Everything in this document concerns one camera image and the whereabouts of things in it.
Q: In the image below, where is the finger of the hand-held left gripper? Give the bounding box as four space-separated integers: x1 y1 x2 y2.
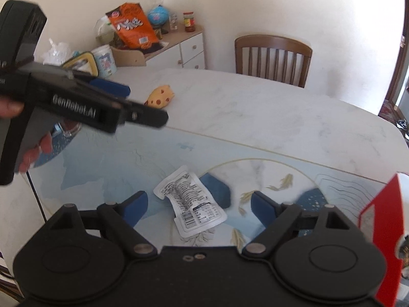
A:
117 97 169 128
69 70 131 98

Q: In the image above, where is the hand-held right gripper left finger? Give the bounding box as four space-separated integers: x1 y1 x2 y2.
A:
48 191 158 257

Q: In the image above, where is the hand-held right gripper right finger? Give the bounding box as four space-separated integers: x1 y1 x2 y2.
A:
242 191 356 258

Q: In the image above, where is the white printed sachet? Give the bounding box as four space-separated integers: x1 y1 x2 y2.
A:
153 165 228 239

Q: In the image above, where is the white box red rim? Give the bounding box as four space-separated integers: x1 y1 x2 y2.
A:
357 173 409 307

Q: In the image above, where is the white marble desktop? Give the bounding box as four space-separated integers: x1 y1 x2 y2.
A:
0 67 409 263

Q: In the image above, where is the person's left hand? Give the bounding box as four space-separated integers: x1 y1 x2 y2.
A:
0 98 53 174

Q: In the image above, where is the yellow pig toy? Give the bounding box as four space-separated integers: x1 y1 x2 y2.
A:
144 85 175 107

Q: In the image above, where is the white printed cup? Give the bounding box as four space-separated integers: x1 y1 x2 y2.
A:
91 45 116 77

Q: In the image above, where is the glass of dark drink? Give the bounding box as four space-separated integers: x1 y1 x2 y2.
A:
60 118 81 139

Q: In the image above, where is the white plastic bag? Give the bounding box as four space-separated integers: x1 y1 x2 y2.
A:
96 15 116 45

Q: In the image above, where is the orange snack bag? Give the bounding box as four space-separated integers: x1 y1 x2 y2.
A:
107 3 159 50

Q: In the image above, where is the white drawer cabinet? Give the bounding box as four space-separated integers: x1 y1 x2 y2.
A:
141 26 207 70

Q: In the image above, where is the blue globe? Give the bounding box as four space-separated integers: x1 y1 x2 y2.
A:
147 5 168 26

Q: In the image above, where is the red-lidded sauce jar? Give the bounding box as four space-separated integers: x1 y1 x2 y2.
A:
183 12 196 33

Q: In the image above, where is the wooden slatted chair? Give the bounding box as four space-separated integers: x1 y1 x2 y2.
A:
235 35 313 88

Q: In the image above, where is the patterned rug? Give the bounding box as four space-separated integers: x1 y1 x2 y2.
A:
379 99 404 119

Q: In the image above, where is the black cable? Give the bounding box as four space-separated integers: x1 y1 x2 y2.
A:
27 170 46 222

